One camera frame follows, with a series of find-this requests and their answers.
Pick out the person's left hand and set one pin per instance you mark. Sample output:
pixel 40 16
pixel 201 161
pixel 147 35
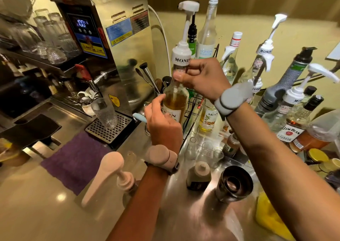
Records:
pixel 163 132

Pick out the person's right hand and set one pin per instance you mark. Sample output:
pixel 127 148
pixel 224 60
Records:
pixel 207 79

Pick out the person's right thumb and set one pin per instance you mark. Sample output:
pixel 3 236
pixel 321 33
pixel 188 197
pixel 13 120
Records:
pixel 182 76

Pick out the person's left thumb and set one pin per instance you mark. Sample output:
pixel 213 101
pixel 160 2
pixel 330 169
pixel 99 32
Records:
pixel 171 118

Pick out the amber syrup glass bottle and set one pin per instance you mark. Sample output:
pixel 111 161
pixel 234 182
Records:
pixel 174 100

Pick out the white syrup pump dispenser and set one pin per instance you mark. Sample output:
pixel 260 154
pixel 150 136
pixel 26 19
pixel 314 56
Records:
pixel 182 49

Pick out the person's left forearm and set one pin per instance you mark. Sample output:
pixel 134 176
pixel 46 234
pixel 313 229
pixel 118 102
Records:
pixel 140 209

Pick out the person's right forearm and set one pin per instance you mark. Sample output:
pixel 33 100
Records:
pixel 281 174

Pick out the clear measuring glass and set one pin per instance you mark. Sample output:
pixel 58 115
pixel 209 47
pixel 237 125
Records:
pixel 147 129

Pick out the steel bar muddler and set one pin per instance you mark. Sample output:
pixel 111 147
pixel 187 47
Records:
pixel 149 76

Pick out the green label bottle black pump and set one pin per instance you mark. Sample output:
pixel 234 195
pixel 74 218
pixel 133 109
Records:
pixel 191 41

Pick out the clear shot glass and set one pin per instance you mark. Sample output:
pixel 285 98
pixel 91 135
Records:
pixel 191 149
pixel 217 158
pixel 206 153

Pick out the yellow syrup bottle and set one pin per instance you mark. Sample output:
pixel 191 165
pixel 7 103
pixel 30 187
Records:
pixel 208 116

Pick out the steel bar spoon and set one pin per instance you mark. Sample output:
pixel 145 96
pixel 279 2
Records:
pixel 142 75

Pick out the beige wrist tracker band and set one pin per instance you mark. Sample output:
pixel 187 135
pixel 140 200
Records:
pixel 160 157

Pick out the tall clear bottle white pump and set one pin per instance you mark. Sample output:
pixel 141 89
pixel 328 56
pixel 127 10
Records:
pixel 208 33

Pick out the clear bottle red white cap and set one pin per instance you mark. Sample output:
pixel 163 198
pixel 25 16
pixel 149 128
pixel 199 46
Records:
pixel 231 60

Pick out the grey wrist tracker band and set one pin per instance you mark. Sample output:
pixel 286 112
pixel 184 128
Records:
pixel 233 96

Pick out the black drip tray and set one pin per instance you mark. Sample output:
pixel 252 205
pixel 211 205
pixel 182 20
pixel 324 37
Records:
pixel 116 132

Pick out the brown squeeze bottle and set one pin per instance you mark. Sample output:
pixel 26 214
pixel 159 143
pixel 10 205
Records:
pixel 198 177

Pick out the small brown bottle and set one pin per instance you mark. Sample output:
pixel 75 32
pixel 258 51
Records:
pixel 230 145

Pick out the clear plastic cup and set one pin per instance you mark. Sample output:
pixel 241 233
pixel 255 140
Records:
pixel 105 114

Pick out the stainless steel water boiler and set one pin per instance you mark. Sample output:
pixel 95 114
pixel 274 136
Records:
pixel 124 36

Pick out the white cup with utensils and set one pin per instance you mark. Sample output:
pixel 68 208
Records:
pixel 87 104

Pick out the beige pump dispenser bottle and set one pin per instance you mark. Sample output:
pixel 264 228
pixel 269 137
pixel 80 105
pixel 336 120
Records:
pixel 106 174

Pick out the clear syrup bottle white pump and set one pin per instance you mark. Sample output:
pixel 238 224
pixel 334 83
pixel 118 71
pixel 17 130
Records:
pixel 265 49

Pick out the steel shaker cup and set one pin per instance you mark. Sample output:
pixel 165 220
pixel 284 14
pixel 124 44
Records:
pixel 233 185

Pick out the grey bottle black pump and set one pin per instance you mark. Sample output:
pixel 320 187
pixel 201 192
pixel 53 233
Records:
pixel 284 81

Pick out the purple cloth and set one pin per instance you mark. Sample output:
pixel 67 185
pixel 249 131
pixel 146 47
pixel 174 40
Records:
pixel 75 161

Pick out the clear liquor bottle white pump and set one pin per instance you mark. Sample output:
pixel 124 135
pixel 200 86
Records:
pixel 291 97

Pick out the bourbon bottle black cap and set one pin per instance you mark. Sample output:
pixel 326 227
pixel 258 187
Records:
pixel 294 128

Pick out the dark capped glass bottle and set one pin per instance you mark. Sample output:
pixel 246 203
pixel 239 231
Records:
pixel 309 91

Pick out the group of clear glasses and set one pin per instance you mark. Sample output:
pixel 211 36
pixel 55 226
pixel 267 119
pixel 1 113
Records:
pixel 50 36

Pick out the yellow cloth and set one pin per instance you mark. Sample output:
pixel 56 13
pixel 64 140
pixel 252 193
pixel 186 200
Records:
pixel 271 214

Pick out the row of dark bottles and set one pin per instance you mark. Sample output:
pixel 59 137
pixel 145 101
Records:
pixel 31 81

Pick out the plastic jug amber liquid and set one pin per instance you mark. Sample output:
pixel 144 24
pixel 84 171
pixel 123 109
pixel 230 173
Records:
pixel 318 132

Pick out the yellow lid jar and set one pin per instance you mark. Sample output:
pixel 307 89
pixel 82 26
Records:
pixel 318 155

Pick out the pale lid jar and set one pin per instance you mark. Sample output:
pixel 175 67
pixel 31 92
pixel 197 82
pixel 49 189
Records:
pixel 332 165

